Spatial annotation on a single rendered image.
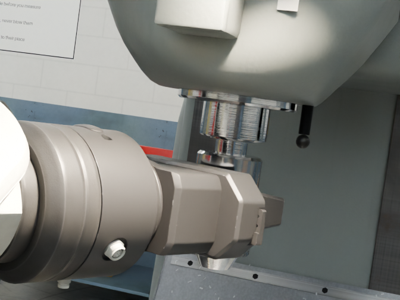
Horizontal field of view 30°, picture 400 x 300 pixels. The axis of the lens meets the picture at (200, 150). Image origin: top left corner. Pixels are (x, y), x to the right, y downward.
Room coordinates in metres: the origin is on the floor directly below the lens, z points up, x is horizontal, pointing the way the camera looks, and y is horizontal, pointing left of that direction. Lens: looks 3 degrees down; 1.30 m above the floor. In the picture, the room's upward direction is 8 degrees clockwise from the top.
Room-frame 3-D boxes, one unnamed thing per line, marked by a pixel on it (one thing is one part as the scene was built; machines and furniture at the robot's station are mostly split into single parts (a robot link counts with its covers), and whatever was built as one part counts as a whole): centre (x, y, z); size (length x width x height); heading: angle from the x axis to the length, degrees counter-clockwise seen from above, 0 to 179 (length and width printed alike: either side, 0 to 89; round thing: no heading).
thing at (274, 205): (0.51, -0.04, 1.23); 0.06 x 0.02 x 0.03; 138
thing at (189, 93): (0.53, -0.02, 1.31); 0.09 x 0.09 x 0.01
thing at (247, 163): (0.53, -0.02, 1.26); 0.05 x 0.05 x 0.01
